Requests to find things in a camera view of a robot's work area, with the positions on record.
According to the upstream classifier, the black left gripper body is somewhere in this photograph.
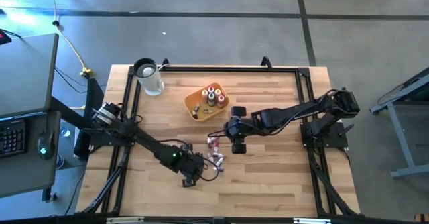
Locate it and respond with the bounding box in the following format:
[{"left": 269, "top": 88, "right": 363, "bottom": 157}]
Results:
[{"left": 174, "top": 142, "right": 206, "bottom": 189}]

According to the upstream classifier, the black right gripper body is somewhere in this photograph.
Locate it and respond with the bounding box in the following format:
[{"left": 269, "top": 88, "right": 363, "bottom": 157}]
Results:
[{"left": 223, "top": 105, "right": 255, "bottom": 155}]

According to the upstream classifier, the yellow plastic bin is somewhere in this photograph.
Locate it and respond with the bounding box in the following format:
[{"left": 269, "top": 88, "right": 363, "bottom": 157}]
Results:
[{"left": 183, "top": 82, "right": 231, "bottom": 123}]

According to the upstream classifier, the black power box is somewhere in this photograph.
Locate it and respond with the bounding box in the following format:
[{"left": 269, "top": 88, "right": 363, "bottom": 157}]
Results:
[{"left": 73, "top": 129, "right": 93, "bottom": 160}]

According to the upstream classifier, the black desk leg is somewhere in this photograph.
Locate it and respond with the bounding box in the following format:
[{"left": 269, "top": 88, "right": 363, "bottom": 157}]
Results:
[{"left": 50, "top": 78, "right": 105, "bottom": 131}]

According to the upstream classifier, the black computer mouse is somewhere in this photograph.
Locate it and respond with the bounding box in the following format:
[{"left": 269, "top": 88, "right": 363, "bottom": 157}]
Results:
[{"left": 36, "top": 129, "right": 56, "bottom": 160}]

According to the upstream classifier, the grey desk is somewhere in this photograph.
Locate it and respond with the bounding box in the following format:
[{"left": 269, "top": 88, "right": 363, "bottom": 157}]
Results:
[{"left": 0, "top": 111, "right": 62, "bottom": 199}]

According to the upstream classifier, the grey metal table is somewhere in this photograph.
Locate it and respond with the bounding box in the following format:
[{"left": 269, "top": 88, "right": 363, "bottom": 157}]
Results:
[{"left": 369, "top": 66, "right": 429, "bottom": 179}]

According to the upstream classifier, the black keyboard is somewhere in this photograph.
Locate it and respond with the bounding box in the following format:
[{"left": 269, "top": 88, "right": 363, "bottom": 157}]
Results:
[{"left": 0, "top": 119, "right": 27, "bottom": 158}]

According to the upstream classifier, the grey flat panel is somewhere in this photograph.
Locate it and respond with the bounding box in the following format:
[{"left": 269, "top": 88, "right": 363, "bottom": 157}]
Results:
[{"left": 0, "top": 32, "right": 60, "bottom": 118}]

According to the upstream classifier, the black device red light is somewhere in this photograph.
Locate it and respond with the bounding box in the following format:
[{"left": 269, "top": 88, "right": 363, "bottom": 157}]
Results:
[{"left": 0, "top": 29, "right": 13, "bottom": 46}]

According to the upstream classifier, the black aluminium table frame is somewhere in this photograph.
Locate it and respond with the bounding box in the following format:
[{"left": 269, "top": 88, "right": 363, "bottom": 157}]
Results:
[{"left": 76, "top": 64, "right": 361, "bottom": 218}]

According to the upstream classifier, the silver metal bracket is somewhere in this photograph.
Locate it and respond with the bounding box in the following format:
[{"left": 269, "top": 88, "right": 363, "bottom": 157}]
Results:
[
  {"left": 293, "top": 217, "right": 332, "bottom": 224},
  {"left": 106, "top": 217, "right": 145, "bottom": 224}
]

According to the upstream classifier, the black floor cable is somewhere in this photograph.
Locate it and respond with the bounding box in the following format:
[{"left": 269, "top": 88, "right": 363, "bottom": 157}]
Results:
[
  {"left": 377, "top": 78, "right": 422, "bottom": 106},
  {"left": 54, "top": 66, "right": 88, "bottom": 95}
]

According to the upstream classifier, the yellow power cable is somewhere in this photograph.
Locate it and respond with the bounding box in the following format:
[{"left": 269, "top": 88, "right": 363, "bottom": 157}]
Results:
[{"left": 43, "top": 0, "right": 93, "bottom": 78}]

